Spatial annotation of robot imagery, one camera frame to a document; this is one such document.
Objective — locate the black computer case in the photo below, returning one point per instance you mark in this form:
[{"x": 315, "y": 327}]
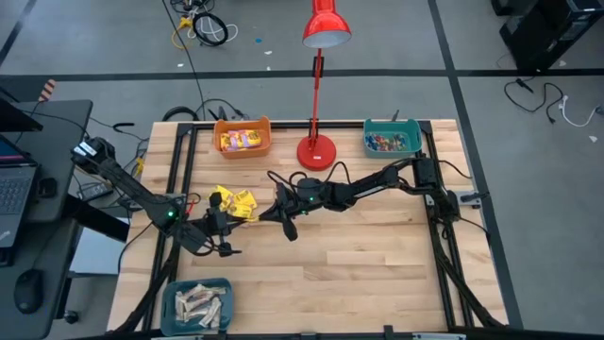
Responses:
[{"x": 542, "y": 38}]

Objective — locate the grey power adapter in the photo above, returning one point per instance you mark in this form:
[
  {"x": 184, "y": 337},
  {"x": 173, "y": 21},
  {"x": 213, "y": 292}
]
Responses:
[{"x": 94, "y": 191}]

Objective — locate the light teal plastic bin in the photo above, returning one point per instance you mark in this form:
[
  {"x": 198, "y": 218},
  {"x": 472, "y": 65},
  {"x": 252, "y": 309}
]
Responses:
[{"x": 391, "y": 125}]

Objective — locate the orange plastic bin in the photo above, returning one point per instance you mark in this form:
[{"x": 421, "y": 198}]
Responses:
[{"x": 243, "y": 155}]

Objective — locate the black desk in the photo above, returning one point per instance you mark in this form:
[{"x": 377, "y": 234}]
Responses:
[{"x": 56, "y": 141}]

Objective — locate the orange black striped tape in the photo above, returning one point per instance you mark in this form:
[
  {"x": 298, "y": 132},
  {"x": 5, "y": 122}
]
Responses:
[{"x": 47, "y": 90}]

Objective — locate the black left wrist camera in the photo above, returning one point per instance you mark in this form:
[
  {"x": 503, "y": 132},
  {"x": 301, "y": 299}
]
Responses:
[{"x": 215, "y": 198}]

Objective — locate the dark teal plastic bin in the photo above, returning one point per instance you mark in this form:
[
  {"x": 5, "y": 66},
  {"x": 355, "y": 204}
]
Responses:
[{"x": 189, "y": 330}]

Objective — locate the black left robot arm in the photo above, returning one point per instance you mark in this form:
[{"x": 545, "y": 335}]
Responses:
[{"x": 132, "y": 189}]

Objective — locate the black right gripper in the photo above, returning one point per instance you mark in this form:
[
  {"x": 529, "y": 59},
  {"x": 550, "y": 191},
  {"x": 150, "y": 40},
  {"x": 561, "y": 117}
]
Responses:
[{"x": 292, "y": 203}]

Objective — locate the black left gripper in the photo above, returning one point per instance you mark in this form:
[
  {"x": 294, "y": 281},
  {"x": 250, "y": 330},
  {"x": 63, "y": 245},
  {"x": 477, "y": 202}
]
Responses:
[{"x": 219, "y": 226}]

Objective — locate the black laptop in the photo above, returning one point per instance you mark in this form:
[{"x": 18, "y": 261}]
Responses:
[{"x": 14, "y": 189}]

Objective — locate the red clip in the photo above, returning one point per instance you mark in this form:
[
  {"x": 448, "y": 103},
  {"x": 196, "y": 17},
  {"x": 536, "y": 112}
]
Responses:
[{"x": 191, "y": 206}]

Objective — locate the black computer mouse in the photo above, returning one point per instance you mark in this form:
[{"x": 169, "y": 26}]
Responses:
[{"x": 28, "y": 290}]

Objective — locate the black flat screen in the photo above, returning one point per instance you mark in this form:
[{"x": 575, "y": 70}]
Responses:
[{"x": 16, "y": 118}]

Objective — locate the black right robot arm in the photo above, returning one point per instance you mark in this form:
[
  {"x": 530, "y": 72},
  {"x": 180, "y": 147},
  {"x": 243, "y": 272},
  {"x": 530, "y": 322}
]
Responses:
[{"x": 377, "y": 181}]

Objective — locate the small black desk gadget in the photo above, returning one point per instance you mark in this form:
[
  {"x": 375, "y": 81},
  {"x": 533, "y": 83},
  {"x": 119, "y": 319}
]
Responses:
[{"x": 47, "y": 187}]

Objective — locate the red desk lamp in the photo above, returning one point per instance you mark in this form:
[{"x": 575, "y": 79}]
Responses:
[{"x": 317, "y": 153}]

